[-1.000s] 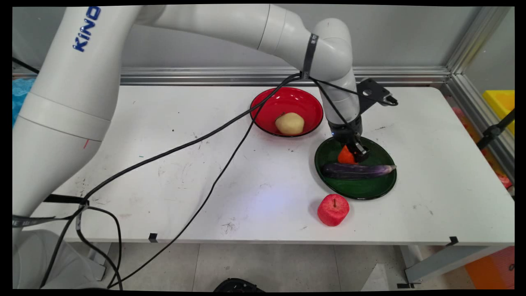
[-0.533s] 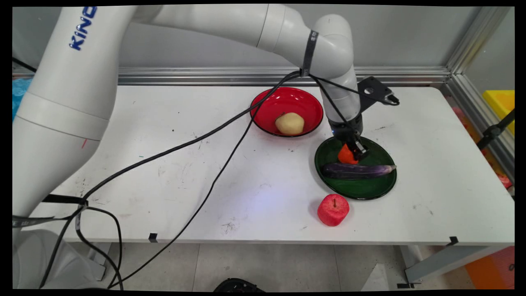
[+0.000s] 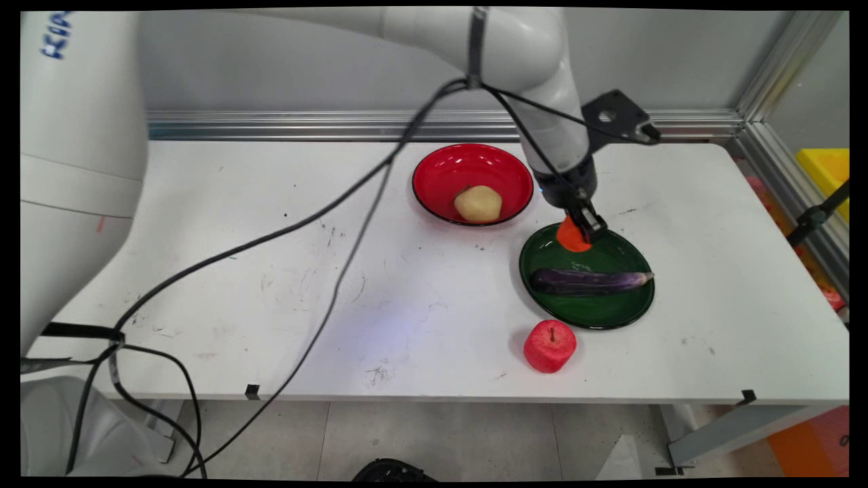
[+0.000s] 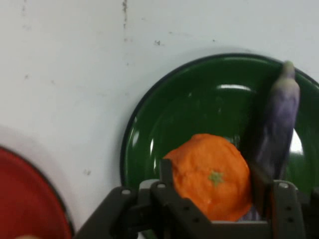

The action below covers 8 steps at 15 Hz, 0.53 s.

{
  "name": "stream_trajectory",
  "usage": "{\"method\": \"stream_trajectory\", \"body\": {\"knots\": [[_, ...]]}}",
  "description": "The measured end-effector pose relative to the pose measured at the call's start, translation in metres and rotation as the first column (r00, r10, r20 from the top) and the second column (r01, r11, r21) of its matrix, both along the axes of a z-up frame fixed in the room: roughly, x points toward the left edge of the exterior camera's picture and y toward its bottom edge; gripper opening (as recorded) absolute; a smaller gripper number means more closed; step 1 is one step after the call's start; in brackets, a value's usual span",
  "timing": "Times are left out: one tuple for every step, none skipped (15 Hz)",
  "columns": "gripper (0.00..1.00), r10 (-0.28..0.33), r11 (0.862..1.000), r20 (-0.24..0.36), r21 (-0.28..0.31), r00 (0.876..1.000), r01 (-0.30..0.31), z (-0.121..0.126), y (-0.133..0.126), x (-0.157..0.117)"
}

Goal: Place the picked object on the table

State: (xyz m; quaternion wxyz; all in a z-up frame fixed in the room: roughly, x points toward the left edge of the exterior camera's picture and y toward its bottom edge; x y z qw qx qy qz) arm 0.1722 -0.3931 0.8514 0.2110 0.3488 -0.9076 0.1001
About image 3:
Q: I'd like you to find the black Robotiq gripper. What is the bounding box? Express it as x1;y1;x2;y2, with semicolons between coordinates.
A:
532;157;608;239

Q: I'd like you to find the orange toy fruit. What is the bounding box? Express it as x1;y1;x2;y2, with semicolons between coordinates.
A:
555;216;593;253

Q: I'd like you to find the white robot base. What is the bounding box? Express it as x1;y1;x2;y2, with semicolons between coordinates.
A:
20;374;178;479

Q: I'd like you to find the purple eggplant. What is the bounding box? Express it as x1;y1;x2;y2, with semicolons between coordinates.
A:
529;268;656;297

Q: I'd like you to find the dark green plate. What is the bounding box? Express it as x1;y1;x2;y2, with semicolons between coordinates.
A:
519;222;656;331

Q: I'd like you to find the yellow potato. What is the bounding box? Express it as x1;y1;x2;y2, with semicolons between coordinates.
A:
453;185;504;224

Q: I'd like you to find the red bowl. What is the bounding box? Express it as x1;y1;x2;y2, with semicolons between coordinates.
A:
412;143;535;227

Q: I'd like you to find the red toy apple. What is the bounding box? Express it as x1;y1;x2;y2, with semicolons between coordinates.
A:
523;320;578;374

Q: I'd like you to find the yellow plastic box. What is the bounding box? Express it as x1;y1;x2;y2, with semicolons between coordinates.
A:
795;148;850;224

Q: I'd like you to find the grey table leg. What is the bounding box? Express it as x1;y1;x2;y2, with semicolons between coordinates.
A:
654;404;835;476

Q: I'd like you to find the black round object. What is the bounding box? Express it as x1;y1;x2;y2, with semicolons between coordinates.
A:
351;458;438;483

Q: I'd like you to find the orange box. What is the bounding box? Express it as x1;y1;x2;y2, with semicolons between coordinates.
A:
766;407;850;478

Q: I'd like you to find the aluminium frame rail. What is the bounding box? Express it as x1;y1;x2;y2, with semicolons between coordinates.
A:
146;110;745;142

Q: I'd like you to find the aluminium frame corner post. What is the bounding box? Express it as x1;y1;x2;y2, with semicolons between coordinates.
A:
729;11;850;299

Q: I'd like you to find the thin black cable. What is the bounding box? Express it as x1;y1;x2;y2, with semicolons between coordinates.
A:
108;85;655;479

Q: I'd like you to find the long black cable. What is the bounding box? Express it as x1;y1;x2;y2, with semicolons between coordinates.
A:
64;78;475;479

